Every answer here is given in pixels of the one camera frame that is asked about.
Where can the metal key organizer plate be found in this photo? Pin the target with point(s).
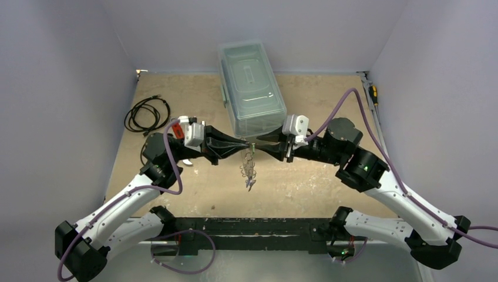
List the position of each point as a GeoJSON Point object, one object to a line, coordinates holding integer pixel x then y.
{"type": "Point", "coordinates": [248, 169]}

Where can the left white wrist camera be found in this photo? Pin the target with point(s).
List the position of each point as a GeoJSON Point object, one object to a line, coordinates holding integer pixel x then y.
{"type": "Point", "coordinates": [194, 132]}

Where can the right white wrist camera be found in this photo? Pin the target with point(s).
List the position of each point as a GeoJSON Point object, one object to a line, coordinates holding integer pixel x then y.
{"type": "Point", "coordinates": [296, 126]}

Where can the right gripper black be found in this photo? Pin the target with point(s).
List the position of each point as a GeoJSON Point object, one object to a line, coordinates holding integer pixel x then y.
{"type": "Point", "coordinates": [288, 146]}

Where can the clear plastic storage box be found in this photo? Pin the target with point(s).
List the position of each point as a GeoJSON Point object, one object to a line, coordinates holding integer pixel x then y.
{"type": "Point", "coordinates": [249, 89]}

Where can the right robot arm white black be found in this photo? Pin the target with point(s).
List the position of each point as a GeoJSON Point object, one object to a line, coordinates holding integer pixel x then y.
{"type": "Point", "coordinates": [428, 234]}

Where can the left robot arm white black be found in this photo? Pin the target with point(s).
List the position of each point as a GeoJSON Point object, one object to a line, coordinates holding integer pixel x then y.
{"type": "Point", "coordinates": [84, 248]}

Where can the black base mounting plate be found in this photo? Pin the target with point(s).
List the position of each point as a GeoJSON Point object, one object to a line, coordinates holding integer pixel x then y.
{"type": "Point", "coordinates": [313, 235]}

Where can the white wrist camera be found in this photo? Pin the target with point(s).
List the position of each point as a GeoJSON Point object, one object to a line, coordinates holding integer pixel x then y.
{"type": "Point", "coordinates": [296, 126]}
{"type": "Point", "coordinates": [194, 132]}

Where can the yellow black screwdriver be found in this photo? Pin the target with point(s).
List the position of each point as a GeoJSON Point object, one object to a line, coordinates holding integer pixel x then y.
{"type": "Point", "coordinates": [373, 95]}

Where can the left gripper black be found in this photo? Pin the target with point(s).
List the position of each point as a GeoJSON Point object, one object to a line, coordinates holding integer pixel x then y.
{"type": "Point", "coordinates": [218, 145]}

